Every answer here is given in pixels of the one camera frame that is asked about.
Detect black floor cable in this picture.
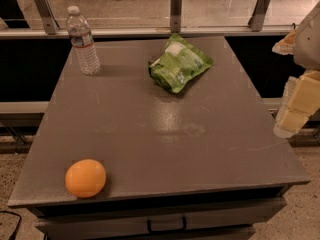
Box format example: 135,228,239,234
0,210,22,240

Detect metal railing bracket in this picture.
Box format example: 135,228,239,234
170,0,182,33
34,0,59,35
248,0,271,32

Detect grey cabinet drawer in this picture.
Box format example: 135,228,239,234
35,197,286,240

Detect green snack bag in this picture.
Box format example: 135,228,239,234
148,33,213,94

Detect middle metal railing bracket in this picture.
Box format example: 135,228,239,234
170,0,182,33

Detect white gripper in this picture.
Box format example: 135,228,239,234
272,1,320,138

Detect left metal railing bracket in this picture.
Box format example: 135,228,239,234
34,0,59,35

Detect black drawer handle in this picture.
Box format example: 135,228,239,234
147,216,187,234

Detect clear plastic water bottle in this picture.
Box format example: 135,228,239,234
66,6,101,75

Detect orange fruit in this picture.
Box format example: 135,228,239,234
65,159,107,198

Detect right metal railing bracket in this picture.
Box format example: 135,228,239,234
248,0,271,32

